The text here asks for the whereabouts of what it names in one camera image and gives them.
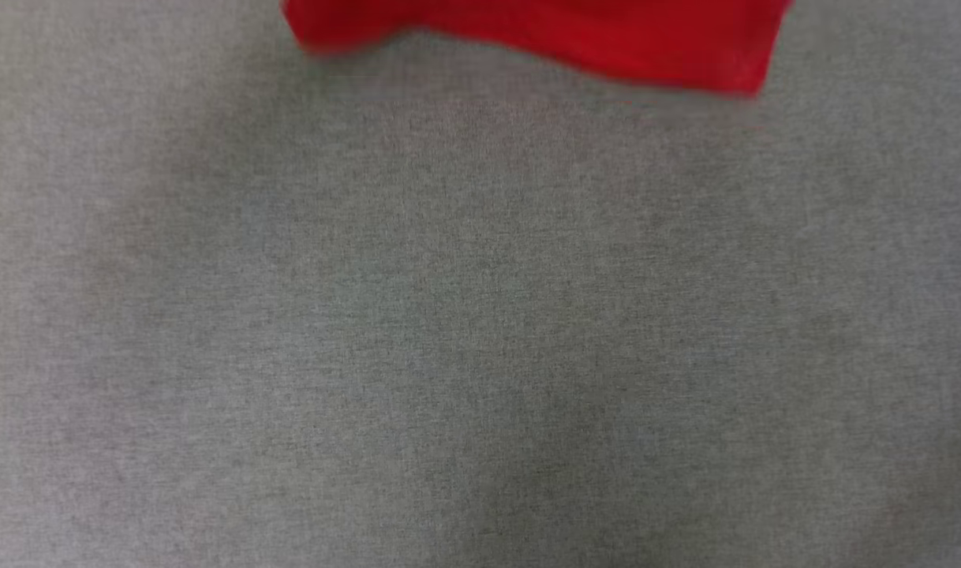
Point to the red and white garment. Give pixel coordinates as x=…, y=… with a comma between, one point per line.
x=567, y=28

